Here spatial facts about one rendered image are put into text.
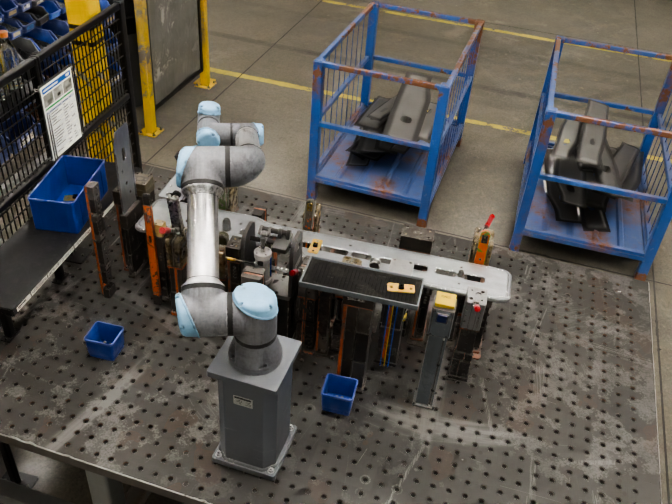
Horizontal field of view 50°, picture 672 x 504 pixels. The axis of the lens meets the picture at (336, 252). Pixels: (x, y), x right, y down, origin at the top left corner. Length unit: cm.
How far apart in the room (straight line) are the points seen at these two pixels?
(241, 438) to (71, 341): 84
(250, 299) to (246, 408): 35
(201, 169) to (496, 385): 130
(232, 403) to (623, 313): 170
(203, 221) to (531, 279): 164
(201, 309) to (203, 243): 18
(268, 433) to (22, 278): 96
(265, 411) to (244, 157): 71
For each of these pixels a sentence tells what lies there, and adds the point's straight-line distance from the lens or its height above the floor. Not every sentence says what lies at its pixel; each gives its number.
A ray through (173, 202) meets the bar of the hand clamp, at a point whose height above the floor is 120.
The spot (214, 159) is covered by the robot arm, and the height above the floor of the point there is 155.
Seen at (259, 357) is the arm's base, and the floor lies 116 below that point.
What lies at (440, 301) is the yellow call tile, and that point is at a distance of 219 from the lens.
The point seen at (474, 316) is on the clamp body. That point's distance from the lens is 240.
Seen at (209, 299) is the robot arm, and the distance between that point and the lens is 189.
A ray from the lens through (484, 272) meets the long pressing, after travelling 260.
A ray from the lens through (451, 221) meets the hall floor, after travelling 464.
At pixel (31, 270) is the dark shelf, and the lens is 255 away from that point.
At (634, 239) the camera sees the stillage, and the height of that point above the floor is 16.
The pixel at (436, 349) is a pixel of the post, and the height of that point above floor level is 97.
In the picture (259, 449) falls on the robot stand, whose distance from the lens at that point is 220.
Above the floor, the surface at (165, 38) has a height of 60.
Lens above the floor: 256
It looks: 37 degrees down
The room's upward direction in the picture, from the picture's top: 5 degrees clockwise
